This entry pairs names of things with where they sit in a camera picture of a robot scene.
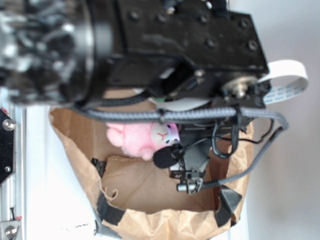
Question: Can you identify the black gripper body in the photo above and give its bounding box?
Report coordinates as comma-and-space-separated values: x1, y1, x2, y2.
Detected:
76, 0, 271, 109

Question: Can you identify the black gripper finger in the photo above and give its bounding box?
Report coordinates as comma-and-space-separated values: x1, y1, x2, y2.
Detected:
169, 124, 235, 179

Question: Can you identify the pink plush bunny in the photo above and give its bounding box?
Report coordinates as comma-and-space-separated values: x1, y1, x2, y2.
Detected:
106, 122, 180, 161

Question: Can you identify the foil wrapped robot arm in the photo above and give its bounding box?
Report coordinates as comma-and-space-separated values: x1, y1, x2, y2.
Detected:
0, 0, 272, 180

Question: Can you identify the black foam microphone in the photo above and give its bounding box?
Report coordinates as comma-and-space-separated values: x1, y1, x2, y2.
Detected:
153, 144, 182, 169

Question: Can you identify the brown paper bag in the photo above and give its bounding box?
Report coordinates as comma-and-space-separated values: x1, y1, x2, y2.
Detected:
49, 108, 250, 240

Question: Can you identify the grey braided cable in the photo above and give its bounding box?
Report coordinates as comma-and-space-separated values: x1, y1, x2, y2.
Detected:
73, 103, 290, 196

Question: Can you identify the white flat ribbon cable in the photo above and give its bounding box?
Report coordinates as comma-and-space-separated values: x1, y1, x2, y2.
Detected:
257, 59, 310, 105

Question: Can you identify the black metal bracket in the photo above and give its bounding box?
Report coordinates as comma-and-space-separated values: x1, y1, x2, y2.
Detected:
0, 107, 16, 186

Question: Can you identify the aluminium frame rail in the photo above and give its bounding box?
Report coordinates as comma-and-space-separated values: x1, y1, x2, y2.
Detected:
0, 87, 26, 240

